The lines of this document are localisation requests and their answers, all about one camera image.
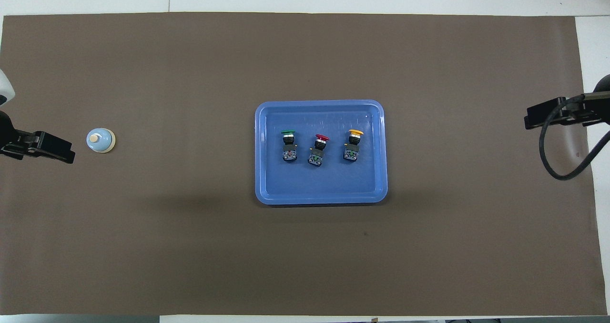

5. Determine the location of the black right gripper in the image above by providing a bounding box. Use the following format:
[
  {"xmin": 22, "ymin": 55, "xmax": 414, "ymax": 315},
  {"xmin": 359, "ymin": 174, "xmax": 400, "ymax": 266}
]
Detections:
[{"xmin": 524, "ymin": 74, "xmax": 610, "ymax": 130}]

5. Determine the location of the red push button switch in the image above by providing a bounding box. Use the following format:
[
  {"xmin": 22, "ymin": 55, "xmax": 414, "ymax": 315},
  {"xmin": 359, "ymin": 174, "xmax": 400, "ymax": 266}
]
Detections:
[{"xmin": 307, "ymin": 134, "xmax": 330, "ymax": 167}]

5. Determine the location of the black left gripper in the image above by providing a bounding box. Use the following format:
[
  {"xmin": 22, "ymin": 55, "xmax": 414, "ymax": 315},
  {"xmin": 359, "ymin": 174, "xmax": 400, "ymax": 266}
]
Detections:
[{"xmin": 0, "ymin": 112, "xmax": 76, "ymax": 164}]

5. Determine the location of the green push button switch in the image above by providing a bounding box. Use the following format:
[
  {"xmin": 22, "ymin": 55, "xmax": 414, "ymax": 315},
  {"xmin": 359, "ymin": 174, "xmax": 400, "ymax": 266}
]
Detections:
[{"xmin": 281, "ymin": 130, "xmax": 299, "ymax": 163}]

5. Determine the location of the blue plastic tray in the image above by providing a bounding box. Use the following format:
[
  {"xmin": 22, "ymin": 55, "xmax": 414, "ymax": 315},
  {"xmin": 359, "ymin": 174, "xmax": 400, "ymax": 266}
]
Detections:
[{"xmin": 254, "ymin": 100, "xmax": 388, "ymax": 206}]

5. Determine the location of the yellow push button switch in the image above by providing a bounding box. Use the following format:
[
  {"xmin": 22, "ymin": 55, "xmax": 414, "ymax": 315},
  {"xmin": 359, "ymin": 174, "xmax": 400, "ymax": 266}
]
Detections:
[{"xmin": 343, "ymin": 129, "xmax": 365, "ymax": 162}]

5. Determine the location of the brown table mat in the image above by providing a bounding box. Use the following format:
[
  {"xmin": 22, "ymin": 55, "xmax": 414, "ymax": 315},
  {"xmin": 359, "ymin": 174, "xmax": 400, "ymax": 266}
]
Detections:
[{"xmin": 0, "ymin": 11, "xmax": 607, "ymax": 316}]

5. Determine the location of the light blue desk bell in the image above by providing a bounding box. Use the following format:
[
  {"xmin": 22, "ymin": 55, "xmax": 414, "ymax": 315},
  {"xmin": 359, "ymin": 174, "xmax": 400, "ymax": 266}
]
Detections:
[{"xmin": 86, "ymin": 127, "xmax": 116, "ymax": 154}]

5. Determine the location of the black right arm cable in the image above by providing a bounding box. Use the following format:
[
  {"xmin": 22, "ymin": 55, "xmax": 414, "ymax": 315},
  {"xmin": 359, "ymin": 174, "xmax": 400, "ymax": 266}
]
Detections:
[{"xmin": 539, "ymin": 91, "xmax": 610, "ymax": 181}]

